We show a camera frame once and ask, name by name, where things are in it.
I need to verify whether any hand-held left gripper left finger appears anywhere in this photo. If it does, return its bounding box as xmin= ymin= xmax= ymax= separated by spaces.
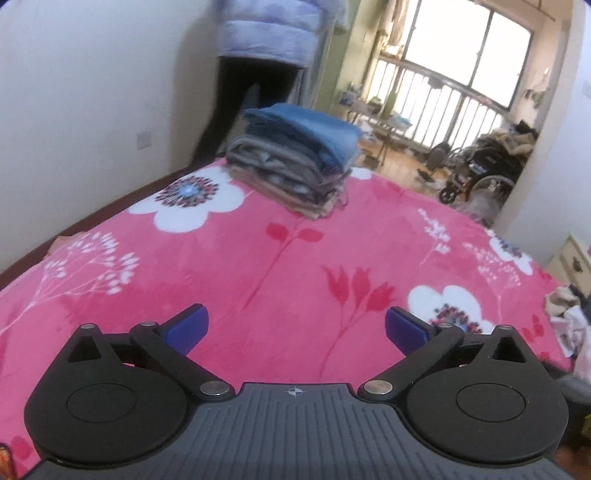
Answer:
xmin=67 ymin=303 xmax=234 ymax=402

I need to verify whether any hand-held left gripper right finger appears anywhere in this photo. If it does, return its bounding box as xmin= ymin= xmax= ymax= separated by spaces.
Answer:
xmin=358 ymin=305 xmax=528 ymax=402

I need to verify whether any pile of unfolded clothes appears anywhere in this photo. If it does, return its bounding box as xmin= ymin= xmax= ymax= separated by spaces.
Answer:
xmin=545 ymin=284 xmax=591 ymax=359

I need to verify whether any stack of folded clothes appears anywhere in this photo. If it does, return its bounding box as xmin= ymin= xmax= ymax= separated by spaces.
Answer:
xmin=225 ymin=136 xmax=352 ymax=221

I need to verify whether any pink floral blanket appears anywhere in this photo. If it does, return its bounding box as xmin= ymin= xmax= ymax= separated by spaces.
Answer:
xmin=0 ymin=157 xmax=579 ymax=480

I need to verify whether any small black chair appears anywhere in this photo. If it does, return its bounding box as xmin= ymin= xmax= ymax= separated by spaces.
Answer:
xmin=418 ymin=140 xmax=454 ymax=184

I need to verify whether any cream bedside cabinet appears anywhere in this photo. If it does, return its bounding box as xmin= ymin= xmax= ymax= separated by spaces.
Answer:
xmin=547 ymin=233 xmax=591 ymax=299

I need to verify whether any black wheelchair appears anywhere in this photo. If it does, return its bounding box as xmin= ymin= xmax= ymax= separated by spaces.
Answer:
xmin=438 ymin=120 xmax=542 ymax=207

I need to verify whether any cluttered table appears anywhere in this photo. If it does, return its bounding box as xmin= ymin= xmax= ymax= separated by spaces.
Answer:
xmin=335 ymin=85 xmax=417 ymax=165

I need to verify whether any barred window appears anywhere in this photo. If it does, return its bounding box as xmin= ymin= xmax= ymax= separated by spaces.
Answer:
xmin=369 ymin=0 xmax=537 ymax=154

